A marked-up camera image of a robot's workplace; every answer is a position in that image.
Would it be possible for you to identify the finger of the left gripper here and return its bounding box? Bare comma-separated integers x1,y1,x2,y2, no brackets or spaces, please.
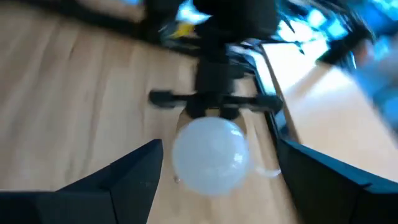
219,107,241,121
185,105,206,119

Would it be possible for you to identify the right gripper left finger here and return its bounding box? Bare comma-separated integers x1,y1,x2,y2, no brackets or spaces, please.
0,139,165,224

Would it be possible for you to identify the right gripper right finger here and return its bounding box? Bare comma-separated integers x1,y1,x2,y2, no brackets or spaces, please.
275,138,398,224

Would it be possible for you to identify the lamp stand with wooden base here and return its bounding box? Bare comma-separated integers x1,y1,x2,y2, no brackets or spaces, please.
175,108,251,139

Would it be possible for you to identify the white lightbulb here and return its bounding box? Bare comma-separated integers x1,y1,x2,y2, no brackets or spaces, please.
171,116,251,197

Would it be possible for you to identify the white lamp cord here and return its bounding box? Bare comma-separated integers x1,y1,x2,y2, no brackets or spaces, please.
247,129,282,179

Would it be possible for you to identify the yellow tag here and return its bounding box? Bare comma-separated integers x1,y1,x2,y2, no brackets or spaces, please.
170,22,196,39

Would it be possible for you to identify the light wooden desk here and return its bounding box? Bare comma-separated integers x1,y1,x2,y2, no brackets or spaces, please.
262,42,398,184

